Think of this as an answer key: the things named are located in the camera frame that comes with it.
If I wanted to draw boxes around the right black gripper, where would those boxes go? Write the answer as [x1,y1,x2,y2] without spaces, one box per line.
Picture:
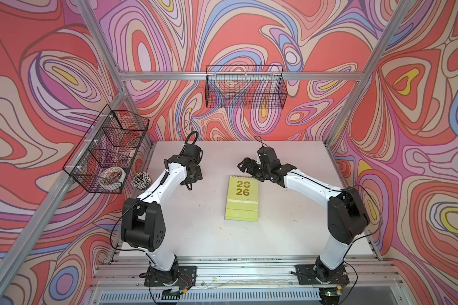
[237,158,270,182]

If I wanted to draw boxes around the green calendar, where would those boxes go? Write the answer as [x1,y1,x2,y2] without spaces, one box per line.
[225,175,260,222]

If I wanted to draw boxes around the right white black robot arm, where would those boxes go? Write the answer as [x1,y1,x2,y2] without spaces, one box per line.
[237,145,370,282]

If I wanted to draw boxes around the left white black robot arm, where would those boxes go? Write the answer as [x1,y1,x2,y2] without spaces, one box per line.
[120,143,203,273]

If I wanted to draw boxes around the tape roll in basket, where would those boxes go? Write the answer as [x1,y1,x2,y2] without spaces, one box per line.
[99,166,126,190]

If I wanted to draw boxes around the black wire basket back wall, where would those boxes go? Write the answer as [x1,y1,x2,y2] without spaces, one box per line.
[205,64,288,109]

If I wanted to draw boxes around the black wire basket wall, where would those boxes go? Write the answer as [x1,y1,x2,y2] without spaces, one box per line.
[205,64,288,109]
[62,105,150,194]

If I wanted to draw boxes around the black wire basket left wall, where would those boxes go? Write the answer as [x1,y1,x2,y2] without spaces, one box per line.
[62,105,150,194]

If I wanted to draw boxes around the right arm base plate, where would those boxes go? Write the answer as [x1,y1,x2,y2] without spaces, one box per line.
[292,264,350,287]

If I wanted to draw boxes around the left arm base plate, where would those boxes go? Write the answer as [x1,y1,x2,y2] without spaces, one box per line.
[139,266,197,287]

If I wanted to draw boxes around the aluminium front rail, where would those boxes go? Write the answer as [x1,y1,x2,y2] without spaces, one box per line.
[83,255,413,304]

